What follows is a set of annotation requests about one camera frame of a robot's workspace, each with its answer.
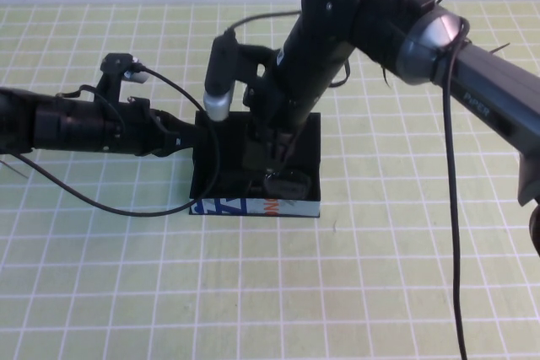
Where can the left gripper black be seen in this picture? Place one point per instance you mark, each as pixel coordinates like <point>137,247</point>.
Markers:
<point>131,128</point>

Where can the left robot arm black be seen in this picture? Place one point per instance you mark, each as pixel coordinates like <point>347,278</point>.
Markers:
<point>50,124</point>

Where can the black framed glasses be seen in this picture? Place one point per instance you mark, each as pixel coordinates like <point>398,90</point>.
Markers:
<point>291,187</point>

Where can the short black zip tie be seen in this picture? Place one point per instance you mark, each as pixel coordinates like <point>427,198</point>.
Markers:
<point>499,48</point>
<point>386,75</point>

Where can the wrist camera black silver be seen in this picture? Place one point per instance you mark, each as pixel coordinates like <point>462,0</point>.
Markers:
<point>122,65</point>
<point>219,82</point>

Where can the thin grey zip tie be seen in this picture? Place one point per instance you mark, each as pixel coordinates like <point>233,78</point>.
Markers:
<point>14,170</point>

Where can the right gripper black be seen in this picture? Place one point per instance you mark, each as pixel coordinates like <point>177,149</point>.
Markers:
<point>291,94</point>

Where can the black printed glasses case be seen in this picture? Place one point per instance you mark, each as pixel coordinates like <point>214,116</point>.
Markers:
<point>304,209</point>

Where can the left wrist camera black silver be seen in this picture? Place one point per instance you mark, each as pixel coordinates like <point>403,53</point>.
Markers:
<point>122,65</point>

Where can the right wrist camera black silver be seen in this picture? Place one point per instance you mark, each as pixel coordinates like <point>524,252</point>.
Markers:
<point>219,82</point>

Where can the green white-checked tablecloth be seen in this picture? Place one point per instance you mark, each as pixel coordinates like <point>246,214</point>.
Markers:
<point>270,301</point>

